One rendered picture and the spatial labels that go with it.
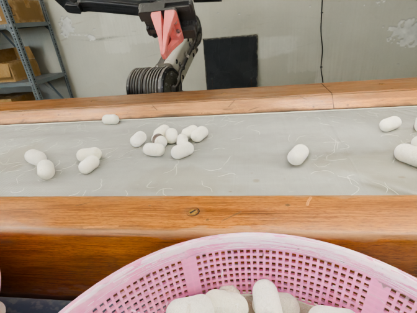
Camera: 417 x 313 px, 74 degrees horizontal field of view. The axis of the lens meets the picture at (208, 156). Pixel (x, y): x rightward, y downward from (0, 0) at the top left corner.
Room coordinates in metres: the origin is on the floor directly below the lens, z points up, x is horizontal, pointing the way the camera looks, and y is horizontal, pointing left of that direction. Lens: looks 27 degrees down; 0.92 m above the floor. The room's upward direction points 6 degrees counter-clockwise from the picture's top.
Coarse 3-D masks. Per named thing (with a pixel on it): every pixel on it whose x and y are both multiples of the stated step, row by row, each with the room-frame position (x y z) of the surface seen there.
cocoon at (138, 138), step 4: (140, 132) 0.42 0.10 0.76; (144, 132) 0.43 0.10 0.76; (132, 136) 0.41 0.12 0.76; (136, 136) 0.40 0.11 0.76; (140, 136) 0.41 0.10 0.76; (144, 136) 0.42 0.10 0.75; (132, 140) 0.40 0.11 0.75; (136, 140) 0.40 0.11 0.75; (140, 140) 0.40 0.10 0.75; (144, 140) 0.41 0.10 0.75; (132, 144) 0.40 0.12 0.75; (136, 144) 0.40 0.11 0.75; (140, 144) 0.40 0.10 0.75
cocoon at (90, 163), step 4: (88, 156) 0.35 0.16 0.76; (92, 156) 0.35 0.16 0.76; (96, 156) 0.35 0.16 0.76; (84, 160) 0.34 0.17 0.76; (88, 160) 0.34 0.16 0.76; (92, 160) 0.34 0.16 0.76; (96, 160) 0.34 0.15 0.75; (80, 164) 0.33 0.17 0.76; (84, 164) 0.33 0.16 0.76; (88, 164) 0.33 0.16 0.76; (92, 164) 0.34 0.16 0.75; (96, 164) 0.34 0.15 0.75; (80, 168) 0.33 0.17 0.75; (84, 168) 0.33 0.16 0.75; (88, 168) 0.33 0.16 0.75; (92, 168) 0.33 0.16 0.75; (84, 172) 0.33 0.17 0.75; (88, 172) 0.33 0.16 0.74
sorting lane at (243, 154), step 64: (0, 128) 0.58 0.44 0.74; (64, 128) 0.54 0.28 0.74; (128, 128) 0.50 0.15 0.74; (256, 128) 0.43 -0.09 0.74; (320, 128) 0.41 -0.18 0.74; (0, 192) 0.31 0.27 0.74; (64, 192) 0.29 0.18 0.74; (128, 192) 0.28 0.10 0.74; (192, 192) 0.26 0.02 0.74; (256, 192) 0.25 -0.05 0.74; (320, 192) 0.24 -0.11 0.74; (384, 192) 0.23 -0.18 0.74
